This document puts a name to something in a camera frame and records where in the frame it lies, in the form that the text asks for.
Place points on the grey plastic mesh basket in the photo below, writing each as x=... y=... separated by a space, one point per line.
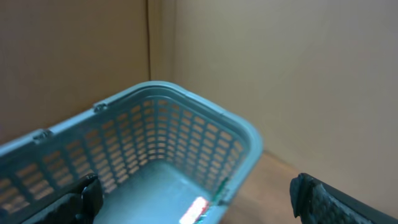
x=155 y=148

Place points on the red stick packet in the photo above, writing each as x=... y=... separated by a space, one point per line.
x=195 y=211

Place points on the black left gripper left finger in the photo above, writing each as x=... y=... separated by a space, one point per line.
x=78 y=202

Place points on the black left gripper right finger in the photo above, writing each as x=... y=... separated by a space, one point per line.
x=316 y=202

